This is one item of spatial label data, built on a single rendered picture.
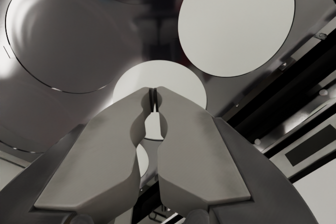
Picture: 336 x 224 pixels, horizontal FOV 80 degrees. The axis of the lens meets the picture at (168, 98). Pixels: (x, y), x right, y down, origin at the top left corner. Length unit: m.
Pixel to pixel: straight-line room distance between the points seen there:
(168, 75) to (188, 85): 0.02
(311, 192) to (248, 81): 0.11
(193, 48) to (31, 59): 0.15
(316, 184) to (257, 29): 0.14
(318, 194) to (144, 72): 0.17
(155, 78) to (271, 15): 0.12
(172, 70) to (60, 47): 0.11
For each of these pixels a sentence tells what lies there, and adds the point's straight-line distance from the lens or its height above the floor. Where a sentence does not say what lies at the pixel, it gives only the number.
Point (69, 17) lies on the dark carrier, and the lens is 0.20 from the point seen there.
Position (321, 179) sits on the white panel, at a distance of 0.21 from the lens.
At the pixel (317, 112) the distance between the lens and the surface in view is 0.22.
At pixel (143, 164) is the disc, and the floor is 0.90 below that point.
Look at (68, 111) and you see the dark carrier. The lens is 0.25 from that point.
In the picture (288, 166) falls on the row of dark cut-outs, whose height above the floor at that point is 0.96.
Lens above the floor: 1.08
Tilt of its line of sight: 59 degrees down
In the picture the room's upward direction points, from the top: 178 degrees clockwise
